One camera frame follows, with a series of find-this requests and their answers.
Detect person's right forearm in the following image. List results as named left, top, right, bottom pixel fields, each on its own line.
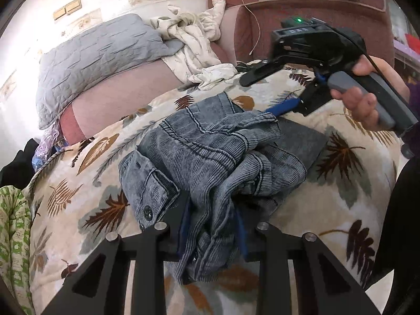
left=390, top=64, right=420, bottom=119

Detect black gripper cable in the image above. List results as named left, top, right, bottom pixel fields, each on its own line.
left=343, top=29, right=384, bottom=75

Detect black clothing pile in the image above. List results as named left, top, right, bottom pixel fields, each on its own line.
left=0, top=138, right=40, bottom=189

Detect green patterned cloth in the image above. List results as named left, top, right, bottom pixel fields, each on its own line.
left=0, top=185, right=33, bottom=315

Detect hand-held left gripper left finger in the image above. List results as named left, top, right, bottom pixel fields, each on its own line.
left=41, top=190, right=192, bottom=315

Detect clear plastic bag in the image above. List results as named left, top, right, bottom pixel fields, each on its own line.
left=33, top=126, right=71, bottom=171

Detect blue denim pants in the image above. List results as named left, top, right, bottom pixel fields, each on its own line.
left=118, top=92, right=329, bottom=286

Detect grey quilted pillow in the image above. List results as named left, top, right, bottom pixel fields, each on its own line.
left=35, top=14, right=182, bottom=130

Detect beige cable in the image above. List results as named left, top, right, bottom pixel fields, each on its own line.
left=239, top=0, right=260, bottom=56

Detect white floral cloth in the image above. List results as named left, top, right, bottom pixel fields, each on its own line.
left=149, top=0, right=243, bottom=91

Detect small black item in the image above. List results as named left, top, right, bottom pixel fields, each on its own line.
left=236, top=61, right=263, bottom=74

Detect person's right hand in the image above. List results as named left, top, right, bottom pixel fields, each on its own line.
left=331, top=54, right=399, bottom=132

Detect person's dark clothing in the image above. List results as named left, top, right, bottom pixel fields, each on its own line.
left=371, top=157, right=420, bottom=315

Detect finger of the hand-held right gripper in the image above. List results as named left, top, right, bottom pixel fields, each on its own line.
left=241, top=57, right=286, bottom=87
left=264, top=79, right=332, bottom=118

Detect pink bolster cushion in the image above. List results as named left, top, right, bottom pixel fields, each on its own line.
left=61, top=60, right=186, bottom=145

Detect pink upholstered backrest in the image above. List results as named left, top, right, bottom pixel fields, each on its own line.
left=207, top=0, right=394, bottom=69

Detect leaf print blanket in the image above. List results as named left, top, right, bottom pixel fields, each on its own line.
left=21, top=62, right=404, bottom=315

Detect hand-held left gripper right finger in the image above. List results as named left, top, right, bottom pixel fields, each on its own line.
left=234, top=203, right=381, bottom=315

